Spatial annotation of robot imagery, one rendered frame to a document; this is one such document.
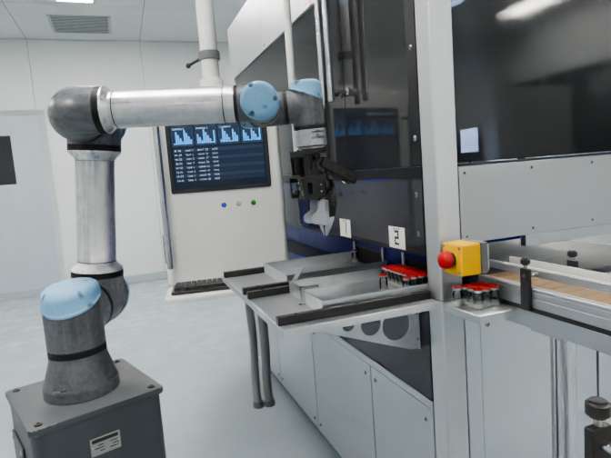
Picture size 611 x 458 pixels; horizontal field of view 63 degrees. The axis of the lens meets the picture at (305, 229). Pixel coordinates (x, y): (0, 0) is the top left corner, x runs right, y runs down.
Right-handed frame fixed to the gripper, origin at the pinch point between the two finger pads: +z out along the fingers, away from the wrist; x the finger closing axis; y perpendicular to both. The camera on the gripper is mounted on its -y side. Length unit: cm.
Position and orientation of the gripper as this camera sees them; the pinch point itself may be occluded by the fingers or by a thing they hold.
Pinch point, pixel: (327, 230)
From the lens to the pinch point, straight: 121.7
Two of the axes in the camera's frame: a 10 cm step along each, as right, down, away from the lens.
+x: 5.0, 0.9, -8.6
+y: -8.6, 1.8, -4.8
